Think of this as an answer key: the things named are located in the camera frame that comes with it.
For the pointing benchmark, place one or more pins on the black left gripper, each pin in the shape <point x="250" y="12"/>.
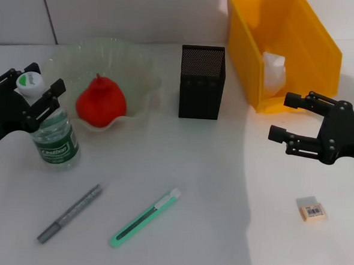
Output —
<point x="4" y="113"/>

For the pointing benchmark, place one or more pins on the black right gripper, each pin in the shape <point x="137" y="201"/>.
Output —
<point x="345" y="133"/>

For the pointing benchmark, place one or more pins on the white paper ball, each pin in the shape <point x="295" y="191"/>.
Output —
<point x="274" y="72"/>

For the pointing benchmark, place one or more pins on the red pear-shaped toy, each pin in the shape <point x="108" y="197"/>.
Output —
<point x="102" y="104"/>

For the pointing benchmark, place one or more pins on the clear green-label water bottle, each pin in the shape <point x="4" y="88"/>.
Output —
<point x="57" y="149"/>

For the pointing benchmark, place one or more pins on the black mesh pen holder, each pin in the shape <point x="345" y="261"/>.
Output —
<point x="200" y="95"/>

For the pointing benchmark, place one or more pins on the green glass fruit plate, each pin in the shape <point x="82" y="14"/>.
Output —
<point x="132" y="69"/>

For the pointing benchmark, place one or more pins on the beige eraser with barcode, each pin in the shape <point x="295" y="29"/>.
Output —
<point x="312" y="210"/>

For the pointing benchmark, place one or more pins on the grey marker pen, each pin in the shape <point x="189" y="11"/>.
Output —
<point x="69" y="214"/>

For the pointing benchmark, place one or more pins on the green utility knife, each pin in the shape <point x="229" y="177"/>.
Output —
<point x="141" y="220"/>

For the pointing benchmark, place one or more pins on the yellow plastic bin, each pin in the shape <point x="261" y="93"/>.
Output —
<point x="305" y="41"/>

